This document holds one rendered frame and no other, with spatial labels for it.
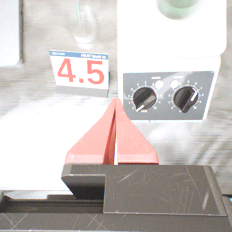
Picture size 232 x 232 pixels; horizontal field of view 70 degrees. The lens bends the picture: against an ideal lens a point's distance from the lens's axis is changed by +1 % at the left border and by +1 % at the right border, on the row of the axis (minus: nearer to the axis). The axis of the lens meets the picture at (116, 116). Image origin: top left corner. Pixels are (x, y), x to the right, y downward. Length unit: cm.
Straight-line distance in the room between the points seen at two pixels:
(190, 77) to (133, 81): 7
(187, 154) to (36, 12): 36
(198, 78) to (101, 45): 17
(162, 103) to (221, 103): 11
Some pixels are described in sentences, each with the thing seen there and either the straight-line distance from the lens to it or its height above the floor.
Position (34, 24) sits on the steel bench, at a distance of 36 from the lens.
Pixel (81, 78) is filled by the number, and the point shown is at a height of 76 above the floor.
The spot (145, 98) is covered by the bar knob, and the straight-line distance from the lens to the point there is 22.
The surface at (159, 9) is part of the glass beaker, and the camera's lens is 22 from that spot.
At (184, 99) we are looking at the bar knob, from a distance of 24.
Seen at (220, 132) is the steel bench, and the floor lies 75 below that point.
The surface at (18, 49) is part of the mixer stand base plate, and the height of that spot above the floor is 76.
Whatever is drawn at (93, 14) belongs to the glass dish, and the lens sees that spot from 33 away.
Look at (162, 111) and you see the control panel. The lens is 25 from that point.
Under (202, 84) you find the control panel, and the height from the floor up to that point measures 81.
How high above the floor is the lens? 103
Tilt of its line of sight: 86 degrees down
